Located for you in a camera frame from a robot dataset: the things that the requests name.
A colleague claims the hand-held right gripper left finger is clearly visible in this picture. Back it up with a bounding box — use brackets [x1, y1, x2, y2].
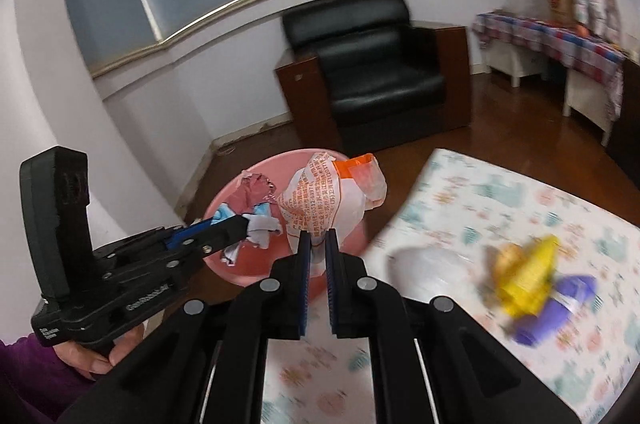
[57, 228, 313, 424]

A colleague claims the person's left hand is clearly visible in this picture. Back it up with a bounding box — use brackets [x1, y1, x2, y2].
[52, 324, 146, 380]

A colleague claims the white orange printed bag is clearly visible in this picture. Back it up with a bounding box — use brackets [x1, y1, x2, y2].
[277, 149, 388, 255]

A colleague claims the blue white paper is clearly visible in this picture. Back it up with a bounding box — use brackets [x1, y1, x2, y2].
[220, 203, 284, 266]

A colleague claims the pink plastic bucket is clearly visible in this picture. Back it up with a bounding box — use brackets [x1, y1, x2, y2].
[202, 148, 368, 290]

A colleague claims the pink red wrapper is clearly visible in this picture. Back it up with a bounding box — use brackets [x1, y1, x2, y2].
[235, 171, 277, 215]

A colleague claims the white cabinet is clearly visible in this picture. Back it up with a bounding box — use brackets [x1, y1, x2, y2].
[485, 44, 543, 88]
[562, 67, 618, 132]

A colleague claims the yellow wrapper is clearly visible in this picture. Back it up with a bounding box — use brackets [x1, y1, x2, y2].
[492, 234, 561, 317]

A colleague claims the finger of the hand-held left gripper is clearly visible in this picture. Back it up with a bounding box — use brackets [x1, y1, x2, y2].
[102, 215, 250, 292]
[95, 219, 223, 262]

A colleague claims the person's left forearm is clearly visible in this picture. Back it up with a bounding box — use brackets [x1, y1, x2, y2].
[0, 336, 96, 424]

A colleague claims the checked tablecloth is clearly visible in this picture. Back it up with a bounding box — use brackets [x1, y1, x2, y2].
[472, 11, 628, 120]

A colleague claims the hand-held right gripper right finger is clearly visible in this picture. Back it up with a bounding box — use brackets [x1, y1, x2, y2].
[324, 228, 583, 424]

